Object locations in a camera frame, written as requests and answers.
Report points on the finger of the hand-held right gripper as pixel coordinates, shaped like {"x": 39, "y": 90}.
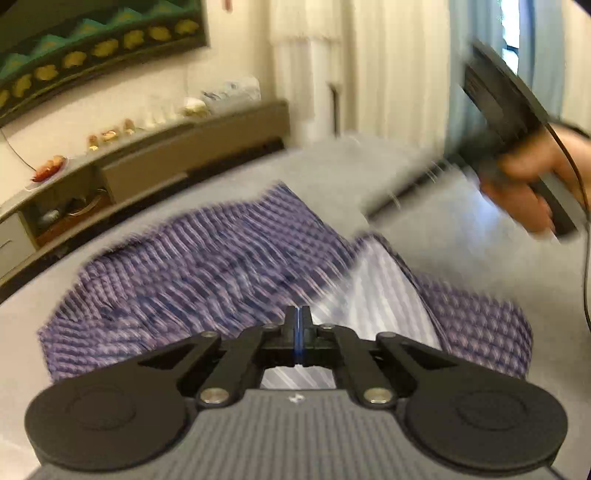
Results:
{"x": 415, "y": 189}

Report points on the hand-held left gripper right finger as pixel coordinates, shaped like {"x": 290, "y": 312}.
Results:
{"x": 305, "y": 339}

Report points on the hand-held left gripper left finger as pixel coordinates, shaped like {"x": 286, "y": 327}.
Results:
{"x": 291, "y": 339}

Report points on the blue plaid shirt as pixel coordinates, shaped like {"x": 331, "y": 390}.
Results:
{"x": 184, "y": 277}

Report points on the person's right hand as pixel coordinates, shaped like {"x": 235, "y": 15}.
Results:
{"x": 531, "y": 166}

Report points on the blue curtain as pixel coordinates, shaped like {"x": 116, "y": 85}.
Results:
{"x": 535, "y": 50}

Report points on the white curtain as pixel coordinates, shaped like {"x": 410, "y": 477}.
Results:
{"x": 369, "y": 64}

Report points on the clear plastic bags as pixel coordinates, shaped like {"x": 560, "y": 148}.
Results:
{"x": 231, "y": 90}

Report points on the grey long sideboard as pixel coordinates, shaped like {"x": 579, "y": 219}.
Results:
{"x": 152, "y": 166}

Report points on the gold wrapped package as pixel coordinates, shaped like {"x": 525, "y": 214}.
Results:
{"x": 194, "y": 108}

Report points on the metal cookware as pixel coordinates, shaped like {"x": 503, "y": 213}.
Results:
{"x": 69, "y": 214}

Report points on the row of clear glasses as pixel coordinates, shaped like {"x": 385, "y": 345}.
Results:
{"x": 159, "y": 116}

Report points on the small amber jar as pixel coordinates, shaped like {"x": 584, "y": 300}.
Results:
{"x": 128, "y": 126}
{"x": 93, "y": 141}

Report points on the gold figurine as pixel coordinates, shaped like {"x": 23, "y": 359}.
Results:
{"x": 110, "y": 135}

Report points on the plate of fruit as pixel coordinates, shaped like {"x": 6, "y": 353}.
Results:
{"x": 48, "y": 170}

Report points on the green framed wall painting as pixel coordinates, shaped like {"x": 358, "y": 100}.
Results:
{"x": 92, "y": 50}

